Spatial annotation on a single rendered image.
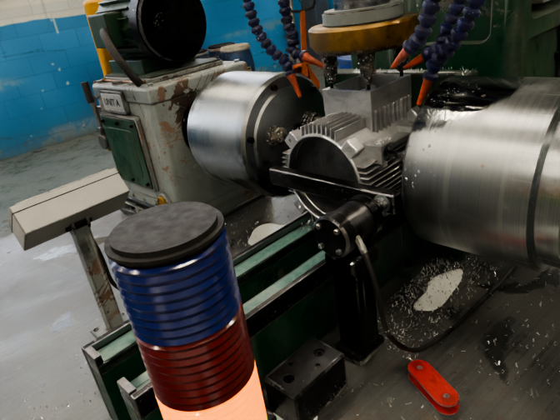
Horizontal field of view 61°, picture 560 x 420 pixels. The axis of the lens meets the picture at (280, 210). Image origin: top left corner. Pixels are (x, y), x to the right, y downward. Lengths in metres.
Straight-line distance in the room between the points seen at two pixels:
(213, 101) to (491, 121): 0.54
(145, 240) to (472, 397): 0.55
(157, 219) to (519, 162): 0.44
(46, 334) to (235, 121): 0.53
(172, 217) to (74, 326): 0.76
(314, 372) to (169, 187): 0.64
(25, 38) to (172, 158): 5.14
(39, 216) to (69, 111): 5.54
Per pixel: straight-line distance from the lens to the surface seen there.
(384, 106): 0.82
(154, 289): 0.23
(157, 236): 0.24
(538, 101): 0.64
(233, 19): 7.32
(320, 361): 0.67
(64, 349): 0.95
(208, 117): 0.96
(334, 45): 0.77
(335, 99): 0.83
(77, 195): 0.80
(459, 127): 0.64
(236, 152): 0.90
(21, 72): 6.16
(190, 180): 1.15
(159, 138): 1.10
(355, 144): 0.73
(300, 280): 0.70
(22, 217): 0.78
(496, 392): 0.72
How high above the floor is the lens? 1.32
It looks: 25 degrees down
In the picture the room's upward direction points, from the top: 9 degrees counter-clockwise
